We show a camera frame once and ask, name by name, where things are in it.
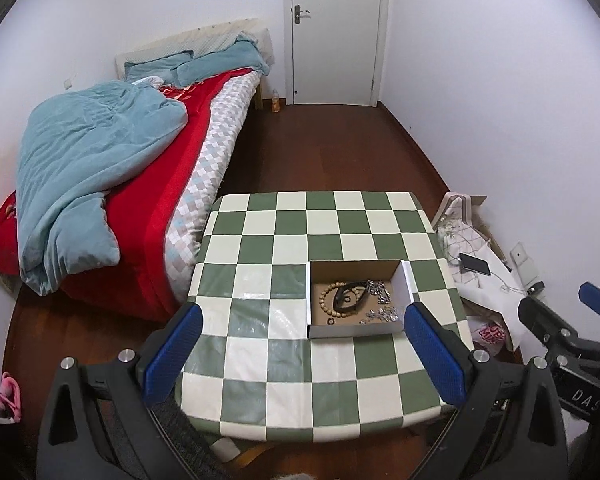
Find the white floral fabric bag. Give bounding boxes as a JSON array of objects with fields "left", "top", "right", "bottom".
[{"left": 432, "top": 191, "right": 491, "bottom": 266}]

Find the flat light blue pillow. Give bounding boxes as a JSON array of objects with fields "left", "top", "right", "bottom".
[{"left": 125, "top": 50, "right": 195, "bottom": 82}]

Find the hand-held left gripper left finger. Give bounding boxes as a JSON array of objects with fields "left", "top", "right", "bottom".
[{"left": 36, "top": 302, "right": 204, "bottom": 480}]

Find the white cardboard box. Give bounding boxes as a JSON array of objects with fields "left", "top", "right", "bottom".
[{"left": 307, "top": 259, "right": 416, "bottom": 340}]

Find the white charging cable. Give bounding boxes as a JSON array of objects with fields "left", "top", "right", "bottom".
[{"left": 490, "top": 272, "right": 531, "bottom": 294}]

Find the wooden bead bracelet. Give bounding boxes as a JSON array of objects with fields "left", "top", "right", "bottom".
[{"left": 316, "top": 282, "right": 361, "bottom": 322}]

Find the cream headboard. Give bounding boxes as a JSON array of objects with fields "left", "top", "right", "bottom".
[{"left": 115, "top": 17, "right": 272, "bottom": 81}]

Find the green white checkered tablecloth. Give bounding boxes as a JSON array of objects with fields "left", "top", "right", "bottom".
[{"left": 174, "top": 191, "right": 473, "bottom": 443}]

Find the red print plastic bag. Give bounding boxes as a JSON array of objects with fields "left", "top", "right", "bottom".
[{"left": 470, "top": 321, "right": 511, "bottom": 351}]

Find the black smart band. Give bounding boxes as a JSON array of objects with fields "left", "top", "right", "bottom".
[{"left": 334, "top": 281, "right": 372, "bottom": 313}]

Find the silver charm bracelet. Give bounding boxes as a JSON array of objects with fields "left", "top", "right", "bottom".
[{"left": 358, "top": 310, "right": 400, "bottom": 325}]

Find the white wall switch plate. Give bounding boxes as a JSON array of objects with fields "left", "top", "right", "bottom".
[{"left": 509, "top": 242, "right": 536, "bottom": 281}]

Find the bed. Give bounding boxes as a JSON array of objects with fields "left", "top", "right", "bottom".
[{"left": 0, "top": 17, "right": 273, "bottom": 323}]

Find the crumpled light blue pillow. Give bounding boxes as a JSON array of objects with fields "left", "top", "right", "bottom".
[{"left": 176, "top": 37, "right": 272, "bottom": 86}]

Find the black smartphone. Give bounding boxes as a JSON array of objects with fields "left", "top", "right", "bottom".
[{"left": 459, "top": 253, "right": 492, "bottom": 277}]

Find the grey white checkered bedsheet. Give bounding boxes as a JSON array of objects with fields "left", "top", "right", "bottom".
[{"left": 164, "top": 72, "right": 263, "bottom": 306}]

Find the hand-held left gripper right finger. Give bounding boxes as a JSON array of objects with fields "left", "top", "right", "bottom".
[{"left": 402, "top": 301, "right": 568, "bottom": 480}]

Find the chunky silver chain bracelet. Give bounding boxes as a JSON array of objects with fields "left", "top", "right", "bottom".
[{"left": 367, "top": 280, "right": 392, "bottom": 305}]

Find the white door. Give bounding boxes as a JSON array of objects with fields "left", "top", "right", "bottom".
[{"left": 285, "top": 0, "right": 391, "bottom": 108}]

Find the pink slipper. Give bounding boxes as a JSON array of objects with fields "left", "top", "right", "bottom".
[{"left": 0, "top": 372, "right": 23, "bottom": 422}]

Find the light blue blanket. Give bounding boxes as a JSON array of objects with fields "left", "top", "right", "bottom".
[{"left": 16, "top": 81, "right": 189, "bottom": 296}]

